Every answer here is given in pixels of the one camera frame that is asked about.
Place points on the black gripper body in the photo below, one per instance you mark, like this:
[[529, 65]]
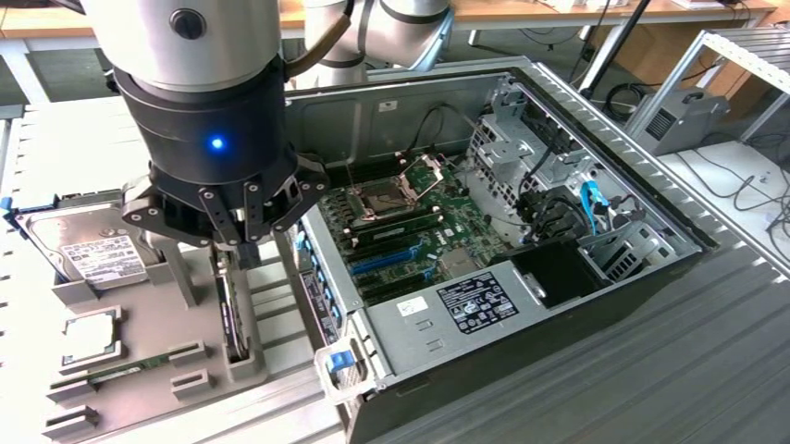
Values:
[[210, 139]]

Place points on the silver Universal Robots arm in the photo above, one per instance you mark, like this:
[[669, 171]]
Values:
[[186, 55]]

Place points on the thin locking lever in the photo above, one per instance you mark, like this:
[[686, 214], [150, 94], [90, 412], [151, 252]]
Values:
[[351, 178]]

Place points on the black RAM slot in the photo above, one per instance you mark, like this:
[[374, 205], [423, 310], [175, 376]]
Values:
[[370, 168]]

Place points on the CPU socket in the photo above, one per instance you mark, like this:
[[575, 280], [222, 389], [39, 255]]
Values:
[[379, 201]]

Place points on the black RAM stick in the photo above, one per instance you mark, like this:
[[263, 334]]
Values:
[[395, 235]]

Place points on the metal socket cover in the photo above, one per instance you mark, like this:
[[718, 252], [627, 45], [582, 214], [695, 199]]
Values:
[[426, 173]]

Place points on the hard disk drive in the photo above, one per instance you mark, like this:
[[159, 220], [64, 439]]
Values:
[[99, 250]]

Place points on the blue expansion slot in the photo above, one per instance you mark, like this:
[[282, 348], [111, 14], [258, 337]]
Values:
[[383, 259]]

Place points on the green motherboard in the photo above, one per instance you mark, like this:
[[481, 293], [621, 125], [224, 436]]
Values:
[[457, 217]]

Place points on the black expansion slot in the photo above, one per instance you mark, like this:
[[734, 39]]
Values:
[[391, 287]]

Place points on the grey parts rack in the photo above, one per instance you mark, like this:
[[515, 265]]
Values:
[[148, 333]]

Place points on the chipset heatsink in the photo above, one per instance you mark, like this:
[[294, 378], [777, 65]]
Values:
[[459, 262]]

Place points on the metal disk bay cage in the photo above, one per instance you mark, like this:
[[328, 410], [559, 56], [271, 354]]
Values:
[[499, 152]]

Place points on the CPU chip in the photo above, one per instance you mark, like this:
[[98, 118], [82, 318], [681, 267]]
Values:
[[90, 337]]

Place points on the green RAM stick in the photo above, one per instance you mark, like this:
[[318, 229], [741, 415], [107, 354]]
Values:
[[118, 370]]

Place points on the blue case latch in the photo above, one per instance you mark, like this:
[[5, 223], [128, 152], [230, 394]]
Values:
[[338, 361]]

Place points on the grey power supply unit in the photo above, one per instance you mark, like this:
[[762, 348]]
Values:
[[419, 342]]

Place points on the long wooden desk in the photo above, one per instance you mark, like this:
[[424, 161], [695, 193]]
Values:
[[555, 14]]

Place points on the open black PC case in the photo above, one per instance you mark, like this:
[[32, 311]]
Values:
[[617, 319]]

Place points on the black stand pole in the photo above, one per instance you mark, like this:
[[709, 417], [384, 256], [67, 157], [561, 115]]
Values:
[[617, 41]]

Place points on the grey box device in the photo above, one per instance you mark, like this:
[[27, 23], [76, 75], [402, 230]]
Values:
[[685, 120]]

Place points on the blue disk bracket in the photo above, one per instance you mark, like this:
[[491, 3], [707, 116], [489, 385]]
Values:
[[5, 208]]

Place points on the wooden desk white frame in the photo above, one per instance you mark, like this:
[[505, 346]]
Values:
[[43, 30]]

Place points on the aluminium profile frame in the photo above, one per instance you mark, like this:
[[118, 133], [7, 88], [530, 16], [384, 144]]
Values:
[[753, 51]]

